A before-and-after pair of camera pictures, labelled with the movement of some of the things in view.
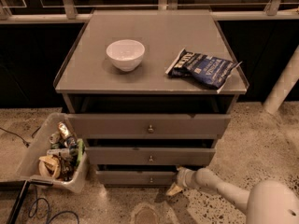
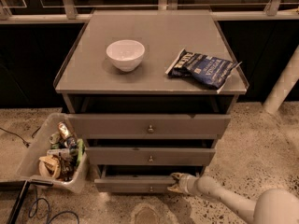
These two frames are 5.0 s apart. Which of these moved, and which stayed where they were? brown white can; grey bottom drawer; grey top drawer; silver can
Moved: grey bottom drawer
Stayed: grey top drawer; brown white can; silver can
